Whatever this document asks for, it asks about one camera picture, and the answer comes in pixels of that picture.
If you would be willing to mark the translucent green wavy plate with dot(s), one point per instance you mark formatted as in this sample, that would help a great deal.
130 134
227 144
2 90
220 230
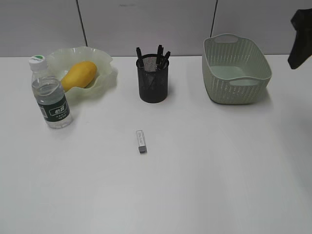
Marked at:
62 60

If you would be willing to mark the yellow mango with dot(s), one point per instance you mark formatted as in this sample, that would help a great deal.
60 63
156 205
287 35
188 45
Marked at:
80 75

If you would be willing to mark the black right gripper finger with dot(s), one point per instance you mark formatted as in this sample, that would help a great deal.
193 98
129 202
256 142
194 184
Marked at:
301 50

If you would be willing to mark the clear water bottle green label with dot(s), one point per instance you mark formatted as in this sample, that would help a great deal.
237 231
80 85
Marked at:
49 94

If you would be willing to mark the black mesh pen holder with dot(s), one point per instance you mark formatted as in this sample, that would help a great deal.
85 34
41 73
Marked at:
152 83

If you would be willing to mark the black marker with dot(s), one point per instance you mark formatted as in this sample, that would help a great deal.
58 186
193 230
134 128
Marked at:
164 61
159 56
140 58

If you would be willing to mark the pale green plastic basket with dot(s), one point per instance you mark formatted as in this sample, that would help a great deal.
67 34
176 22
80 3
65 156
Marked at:
235 71

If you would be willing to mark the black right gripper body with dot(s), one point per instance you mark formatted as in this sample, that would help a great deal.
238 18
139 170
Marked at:
302 20

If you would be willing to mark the white eraser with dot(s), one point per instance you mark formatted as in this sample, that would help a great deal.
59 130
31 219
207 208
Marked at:
141 142

